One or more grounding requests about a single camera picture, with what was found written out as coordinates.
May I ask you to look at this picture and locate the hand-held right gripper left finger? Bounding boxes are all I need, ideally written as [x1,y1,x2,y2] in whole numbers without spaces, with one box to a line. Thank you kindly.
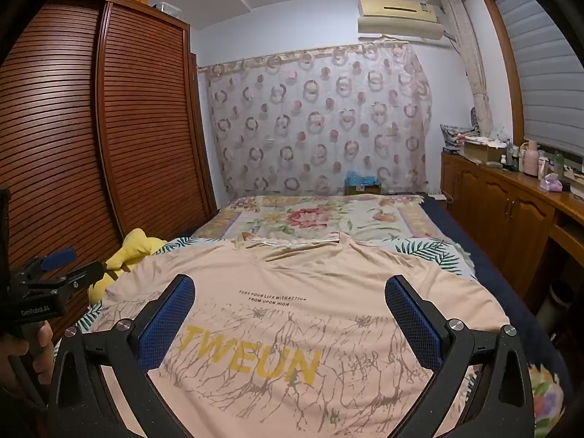
[48,274,197,438]

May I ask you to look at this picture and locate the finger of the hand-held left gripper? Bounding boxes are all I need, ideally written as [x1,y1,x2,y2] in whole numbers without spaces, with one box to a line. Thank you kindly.
[25,261,108,295]
[14,249,77,281]

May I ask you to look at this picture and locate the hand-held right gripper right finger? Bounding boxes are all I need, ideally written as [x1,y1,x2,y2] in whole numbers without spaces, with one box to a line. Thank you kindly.
[384,274,535,438]

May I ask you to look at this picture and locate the peach printed t-shirt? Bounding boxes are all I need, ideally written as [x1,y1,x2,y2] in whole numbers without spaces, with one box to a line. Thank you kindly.
[98,232,512,438]

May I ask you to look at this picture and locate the person's left hand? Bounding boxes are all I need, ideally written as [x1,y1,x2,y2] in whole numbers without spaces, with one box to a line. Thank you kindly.
[0,322,55,391]

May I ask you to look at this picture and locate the yellow plush toy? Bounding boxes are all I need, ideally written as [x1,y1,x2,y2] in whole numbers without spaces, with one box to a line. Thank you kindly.
[88,228,167,304]

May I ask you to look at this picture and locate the palm leaf bedsheet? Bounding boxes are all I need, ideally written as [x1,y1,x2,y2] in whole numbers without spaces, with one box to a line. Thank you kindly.
[75,235,475,334]

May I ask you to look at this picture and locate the dark blue mattress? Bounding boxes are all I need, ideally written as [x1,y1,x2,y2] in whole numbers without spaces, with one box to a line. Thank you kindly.
[422,196,571,375]

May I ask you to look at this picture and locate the wooden louvered wardrobe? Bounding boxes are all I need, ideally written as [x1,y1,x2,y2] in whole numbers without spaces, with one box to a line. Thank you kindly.
[0,0,217,329]

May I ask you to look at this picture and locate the dark waste bin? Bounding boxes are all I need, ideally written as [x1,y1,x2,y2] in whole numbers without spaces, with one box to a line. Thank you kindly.
[536,280,576,329]

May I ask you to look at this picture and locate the wooden sideboard cabinet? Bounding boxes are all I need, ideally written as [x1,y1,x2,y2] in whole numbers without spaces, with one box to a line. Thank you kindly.
[440,153,584,311]

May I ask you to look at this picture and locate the yellow floral cloth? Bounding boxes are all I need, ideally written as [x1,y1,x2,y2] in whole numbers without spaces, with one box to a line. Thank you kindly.
[529,365,566,425]

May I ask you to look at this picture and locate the floral blanket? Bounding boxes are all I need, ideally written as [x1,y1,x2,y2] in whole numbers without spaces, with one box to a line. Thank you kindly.
[192,194,443,242]

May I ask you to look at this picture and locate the open cardboard box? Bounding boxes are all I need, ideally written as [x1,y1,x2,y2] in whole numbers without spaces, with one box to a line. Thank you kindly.
[463,139,507,165]

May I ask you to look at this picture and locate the pink thermos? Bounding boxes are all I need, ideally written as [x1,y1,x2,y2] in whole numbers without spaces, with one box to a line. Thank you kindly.
[522,139,540,176]

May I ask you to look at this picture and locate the circle patterned sheer curtain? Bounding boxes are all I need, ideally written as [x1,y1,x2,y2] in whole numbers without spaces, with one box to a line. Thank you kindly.
[197,41,433,197]

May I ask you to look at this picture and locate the beige tied curtain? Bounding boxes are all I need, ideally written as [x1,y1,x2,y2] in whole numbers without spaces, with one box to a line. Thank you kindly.
[442,0,494,138]

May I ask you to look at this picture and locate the grey window blind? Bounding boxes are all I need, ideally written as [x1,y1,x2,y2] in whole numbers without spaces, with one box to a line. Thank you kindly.
[495,0,584,156]

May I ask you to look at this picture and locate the beige air conditioner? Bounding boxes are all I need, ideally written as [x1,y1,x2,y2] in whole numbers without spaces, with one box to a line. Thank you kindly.
[357,0,444,41]

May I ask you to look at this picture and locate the wooden window frame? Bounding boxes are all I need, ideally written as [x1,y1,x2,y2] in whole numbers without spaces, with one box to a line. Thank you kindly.
[479,0,532,147]

